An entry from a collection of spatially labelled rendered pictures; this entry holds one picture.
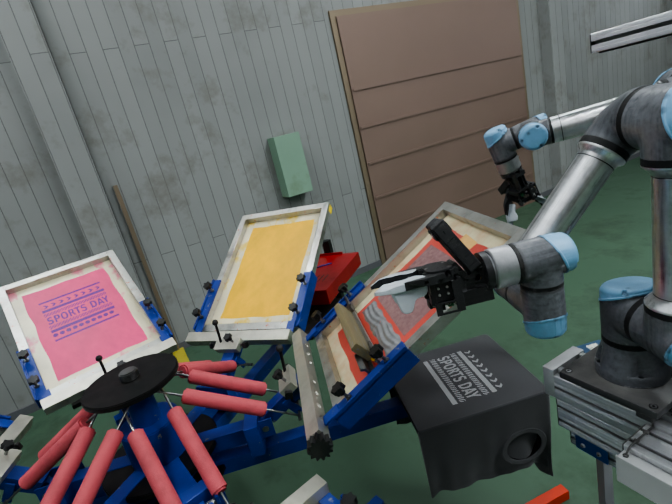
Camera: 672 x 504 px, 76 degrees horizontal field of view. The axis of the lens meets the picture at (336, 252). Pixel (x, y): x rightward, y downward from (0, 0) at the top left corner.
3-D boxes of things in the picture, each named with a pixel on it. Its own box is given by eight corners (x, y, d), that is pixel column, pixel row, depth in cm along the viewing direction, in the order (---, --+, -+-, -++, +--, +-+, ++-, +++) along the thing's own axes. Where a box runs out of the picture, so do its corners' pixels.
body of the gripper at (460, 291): (434, 318, 75) (501, 301, 75) (424, 271, 74) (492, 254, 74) (423, 306, 83) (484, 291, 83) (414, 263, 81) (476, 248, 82)
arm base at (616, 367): (685, 367, 99) (685, 329, 96) (648, 397, 93) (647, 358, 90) (617, 344, 112) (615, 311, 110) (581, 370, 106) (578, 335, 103)
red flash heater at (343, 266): (302, 271, 313) (298, 256, 310) (361, 265, 295) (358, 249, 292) (261, 310, 260) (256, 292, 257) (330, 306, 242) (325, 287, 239)
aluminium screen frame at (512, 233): (450, 207, 179) (445, 201, 178) (535, 238, 123) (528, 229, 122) (320, 339, 185) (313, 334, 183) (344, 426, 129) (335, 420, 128)
